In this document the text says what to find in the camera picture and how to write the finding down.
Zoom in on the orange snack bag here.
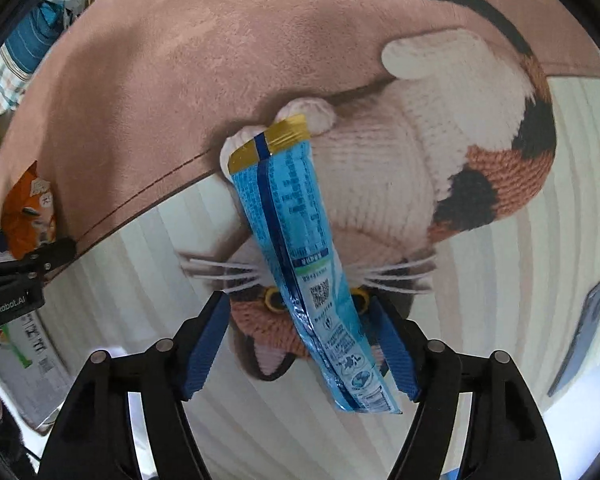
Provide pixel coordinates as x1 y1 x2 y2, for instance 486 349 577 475
1 162 56 260

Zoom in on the blue long snack bag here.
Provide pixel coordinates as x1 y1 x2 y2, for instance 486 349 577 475
227 115 400 414

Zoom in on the brown cardboard box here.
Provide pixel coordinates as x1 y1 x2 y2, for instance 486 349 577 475
0 312 73 430

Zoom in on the blue smartphone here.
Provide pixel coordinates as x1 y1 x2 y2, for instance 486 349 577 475
547 281 600 398

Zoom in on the plaid and blue bedding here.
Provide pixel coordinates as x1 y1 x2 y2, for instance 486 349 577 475
0 0 65 115

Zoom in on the pink cat rug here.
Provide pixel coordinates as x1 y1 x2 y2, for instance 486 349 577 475
0 0 600 479

